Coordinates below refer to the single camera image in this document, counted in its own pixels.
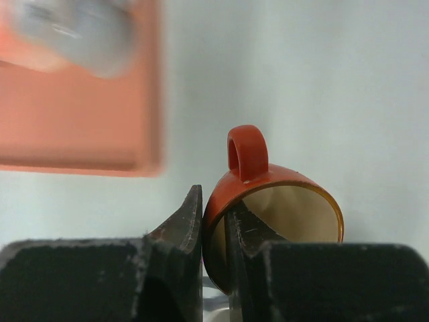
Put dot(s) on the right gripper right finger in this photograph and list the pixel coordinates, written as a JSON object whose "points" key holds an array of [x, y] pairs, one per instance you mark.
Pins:
{"points": [[273, 279]]}

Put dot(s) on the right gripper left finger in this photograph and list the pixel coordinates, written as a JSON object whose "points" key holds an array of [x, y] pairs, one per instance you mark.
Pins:
{"points": [[156, 277]]}

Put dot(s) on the orange mug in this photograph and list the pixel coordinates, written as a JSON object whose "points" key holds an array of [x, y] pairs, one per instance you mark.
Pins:
{"points": [[291, 204]]}

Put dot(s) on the clear glass mug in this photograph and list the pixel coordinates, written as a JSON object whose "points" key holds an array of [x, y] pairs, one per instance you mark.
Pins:
{"points": [[98, 36]]}

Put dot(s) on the salmon plastic tray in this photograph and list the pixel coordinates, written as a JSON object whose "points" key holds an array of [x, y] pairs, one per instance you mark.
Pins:
{"points": [[71, 122]]}

